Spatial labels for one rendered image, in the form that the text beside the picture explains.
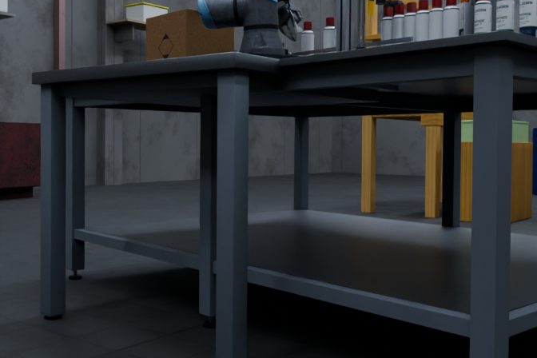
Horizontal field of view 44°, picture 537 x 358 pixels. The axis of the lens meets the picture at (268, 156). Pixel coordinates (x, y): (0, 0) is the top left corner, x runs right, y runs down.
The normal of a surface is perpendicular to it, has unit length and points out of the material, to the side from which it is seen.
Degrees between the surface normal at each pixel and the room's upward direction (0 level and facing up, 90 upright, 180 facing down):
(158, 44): 90
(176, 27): 90
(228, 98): 90
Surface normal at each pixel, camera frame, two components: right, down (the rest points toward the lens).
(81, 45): 0.79, 0.02
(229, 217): -0.62, 0.01
